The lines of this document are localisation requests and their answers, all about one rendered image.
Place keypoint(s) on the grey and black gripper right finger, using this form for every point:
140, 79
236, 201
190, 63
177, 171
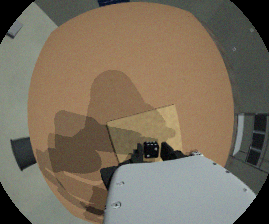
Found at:
166, 153

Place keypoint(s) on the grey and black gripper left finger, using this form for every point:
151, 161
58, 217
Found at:
136, 157

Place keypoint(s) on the tan square mat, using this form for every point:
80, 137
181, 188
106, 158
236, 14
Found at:
160, 125

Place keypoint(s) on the black die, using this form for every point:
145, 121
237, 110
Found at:
151, 149

